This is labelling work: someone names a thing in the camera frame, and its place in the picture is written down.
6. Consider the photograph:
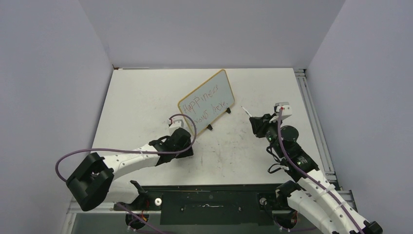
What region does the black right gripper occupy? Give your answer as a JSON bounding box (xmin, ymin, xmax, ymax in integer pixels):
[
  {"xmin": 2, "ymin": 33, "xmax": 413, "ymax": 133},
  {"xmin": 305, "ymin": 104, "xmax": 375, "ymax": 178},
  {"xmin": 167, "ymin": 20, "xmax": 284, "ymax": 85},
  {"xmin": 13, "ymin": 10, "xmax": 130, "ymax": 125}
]
[{"xmin": 250, "ymin": 113, "xmax": 286, "ymax": 158}]

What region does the white red whiteboard marker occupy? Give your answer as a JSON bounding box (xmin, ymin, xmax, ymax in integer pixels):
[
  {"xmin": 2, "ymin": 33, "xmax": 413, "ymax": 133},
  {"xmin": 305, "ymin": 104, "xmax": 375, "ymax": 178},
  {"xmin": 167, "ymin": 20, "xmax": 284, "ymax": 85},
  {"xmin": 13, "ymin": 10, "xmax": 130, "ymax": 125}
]
[{"xmin": 241, "ymin": 106, "xmax": 253, "ymax": 117}]

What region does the yellow framed whiteboard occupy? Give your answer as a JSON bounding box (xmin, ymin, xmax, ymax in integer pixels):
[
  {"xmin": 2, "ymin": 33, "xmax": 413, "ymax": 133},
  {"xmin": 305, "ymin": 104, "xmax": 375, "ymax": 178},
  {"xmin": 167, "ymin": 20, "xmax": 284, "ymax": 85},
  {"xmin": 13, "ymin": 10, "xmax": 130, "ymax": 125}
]
[{"xmin": 177, "ymin": 69, "xmax": 235, "ymax": 134}]

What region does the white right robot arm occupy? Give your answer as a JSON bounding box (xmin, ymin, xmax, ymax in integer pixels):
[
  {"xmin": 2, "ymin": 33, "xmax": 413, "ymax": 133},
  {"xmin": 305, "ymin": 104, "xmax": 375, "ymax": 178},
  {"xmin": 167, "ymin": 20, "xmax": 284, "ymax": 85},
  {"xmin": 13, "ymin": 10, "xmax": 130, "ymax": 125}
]
[{"xmin": 249, "ymin": 114, "xmax": 383, "ymax": 234}]

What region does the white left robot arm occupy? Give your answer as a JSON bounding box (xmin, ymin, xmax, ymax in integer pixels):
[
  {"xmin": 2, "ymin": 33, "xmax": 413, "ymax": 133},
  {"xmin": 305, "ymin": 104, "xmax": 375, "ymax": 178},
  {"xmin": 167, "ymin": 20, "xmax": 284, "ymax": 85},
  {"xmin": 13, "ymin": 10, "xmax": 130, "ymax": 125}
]
[{"xmin": 66, "ymin": 128, "xmax": 193, "ymax": 212}]

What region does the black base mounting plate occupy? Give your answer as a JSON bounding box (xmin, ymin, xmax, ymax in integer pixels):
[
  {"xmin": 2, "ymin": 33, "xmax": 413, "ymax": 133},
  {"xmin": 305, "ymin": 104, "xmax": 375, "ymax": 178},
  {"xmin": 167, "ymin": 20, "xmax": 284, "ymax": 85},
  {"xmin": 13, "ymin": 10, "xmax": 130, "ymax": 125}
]
[{"xmin": 124, "ymin": 184, "xmax": 293, "ymax": 226}]

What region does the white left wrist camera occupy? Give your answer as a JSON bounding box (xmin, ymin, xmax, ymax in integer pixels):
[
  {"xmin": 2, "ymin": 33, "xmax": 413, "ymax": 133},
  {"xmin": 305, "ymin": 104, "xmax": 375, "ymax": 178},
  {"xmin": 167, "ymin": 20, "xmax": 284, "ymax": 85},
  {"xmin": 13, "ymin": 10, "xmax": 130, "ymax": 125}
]
[{"xmin": 169, "ymin": 119, "xmax": 185, "ymax": 135}]

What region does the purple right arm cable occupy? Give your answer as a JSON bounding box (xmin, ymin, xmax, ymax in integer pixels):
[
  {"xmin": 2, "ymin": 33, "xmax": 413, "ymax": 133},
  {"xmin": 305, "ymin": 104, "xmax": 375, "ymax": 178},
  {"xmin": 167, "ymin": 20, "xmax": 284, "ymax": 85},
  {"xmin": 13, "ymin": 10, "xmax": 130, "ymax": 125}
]
[{"xmin": 277, "ymin": 108, "xmax": 367, "ymax": 234}]

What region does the aluminium rail right side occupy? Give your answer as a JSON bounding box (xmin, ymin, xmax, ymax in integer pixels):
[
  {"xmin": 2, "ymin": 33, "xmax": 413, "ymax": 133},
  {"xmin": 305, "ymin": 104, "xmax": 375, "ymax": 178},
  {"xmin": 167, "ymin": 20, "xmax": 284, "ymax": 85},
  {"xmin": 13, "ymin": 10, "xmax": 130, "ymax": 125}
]
[{"xmin": 294, "ymin": 69, "xmax": 338, "ymax": 182}]

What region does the aluminium rail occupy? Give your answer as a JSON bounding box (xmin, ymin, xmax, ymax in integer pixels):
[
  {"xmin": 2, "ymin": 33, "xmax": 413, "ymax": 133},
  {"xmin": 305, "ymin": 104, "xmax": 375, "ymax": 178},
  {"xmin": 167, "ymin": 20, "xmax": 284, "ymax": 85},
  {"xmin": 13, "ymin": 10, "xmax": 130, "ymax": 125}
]
[
  {"xmin": 67, "ymin": 190, "xmax": 357, "ymax": 214},
  {"xmin": 294, "ymin": 69, "xmax": 338, "ymax": 182}
]

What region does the aluminium rail front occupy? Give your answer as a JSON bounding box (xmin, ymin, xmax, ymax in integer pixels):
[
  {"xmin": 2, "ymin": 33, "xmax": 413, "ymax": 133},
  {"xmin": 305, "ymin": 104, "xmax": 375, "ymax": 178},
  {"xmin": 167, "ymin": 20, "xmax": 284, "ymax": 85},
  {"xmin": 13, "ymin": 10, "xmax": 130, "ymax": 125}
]
[{"xmin": 67, "ymin": 190, "xmax": 357, "ymax": 214}]

